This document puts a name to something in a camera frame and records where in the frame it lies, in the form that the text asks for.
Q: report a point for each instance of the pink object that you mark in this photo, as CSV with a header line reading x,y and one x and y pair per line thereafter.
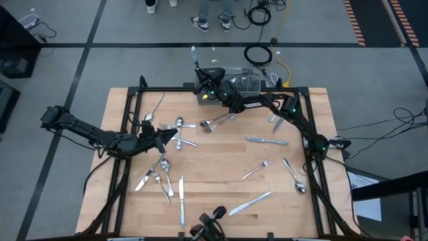
x,y
406,238

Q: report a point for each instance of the black plastic crate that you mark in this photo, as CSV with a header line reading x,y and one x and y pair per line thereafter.
x,y
16,65

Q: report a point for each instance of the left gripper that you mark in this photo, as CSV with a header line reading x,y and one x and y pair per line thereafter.
x,y
150,137

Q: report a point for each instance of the black cabinet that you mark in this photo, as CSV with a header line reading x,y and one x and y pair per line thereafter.
x,y
10,33

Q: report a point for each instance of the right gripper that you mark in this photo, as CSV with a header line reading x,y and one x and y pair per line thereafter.
x,y
216,77

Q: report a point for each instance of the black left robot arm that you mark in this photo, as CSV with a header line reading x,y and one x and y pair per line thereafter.
x,y
100,139

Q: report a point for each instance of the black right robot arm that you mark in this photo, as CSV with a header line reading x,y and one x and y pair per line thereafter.
x,y
254,104

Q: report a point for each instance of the white paper sheet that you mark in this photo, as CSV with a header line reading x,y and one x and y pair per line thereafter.
x,y
368,207

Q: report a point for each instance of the black box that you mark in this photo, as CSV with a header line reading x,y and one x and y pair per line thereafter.
x,y
6,107

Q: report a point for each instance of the black side table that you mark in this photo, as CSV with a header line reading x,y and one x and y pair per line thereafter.
x,y
384,190

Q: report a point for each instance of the black round plug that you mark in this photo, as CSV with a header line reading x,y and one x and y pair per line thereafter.
x,y
273,41

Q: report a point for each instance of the grey mesh cutlery basket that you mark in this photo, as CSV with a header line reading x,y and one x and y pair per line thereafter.
x,y
254,80

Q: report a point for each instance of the person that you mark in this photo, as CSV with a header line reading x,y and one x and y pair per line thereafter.
x,y
151,6
199,24

